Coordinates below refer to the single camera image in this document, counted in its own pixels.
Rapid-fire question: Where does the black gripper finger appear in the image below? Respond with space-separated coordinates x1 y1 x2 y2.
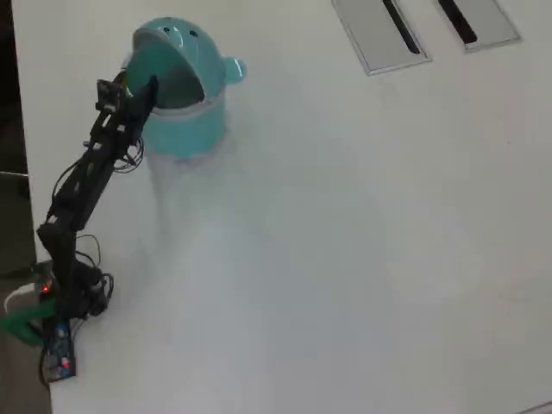
135 75 159 127
112 68 133 97

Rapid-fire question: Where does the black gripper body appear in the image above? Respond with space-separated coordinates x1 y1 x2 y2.
88 95 146 151

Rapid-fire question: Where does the teal whale-shaped bin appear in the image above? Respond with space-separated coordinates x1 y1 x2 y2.
116 16 248 166

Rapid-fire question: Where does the green table clamp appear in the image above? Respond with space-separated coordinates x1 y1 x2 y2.
0 297 57 348

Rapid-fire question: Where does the blue controller circuit board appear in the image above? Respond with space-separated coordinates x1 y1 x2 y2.
45 321 78 383

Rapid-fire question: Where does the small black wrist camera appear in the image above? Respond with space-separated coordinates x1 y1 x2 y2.
95 78 122 114

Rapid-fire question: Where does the white cable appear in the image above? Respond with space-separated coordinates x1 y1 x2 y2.
3 282 42 314

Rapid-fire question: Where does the silver table cable hatch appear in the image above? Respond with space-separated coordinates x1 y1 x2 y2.
435 0 525 53
330 0 432 77

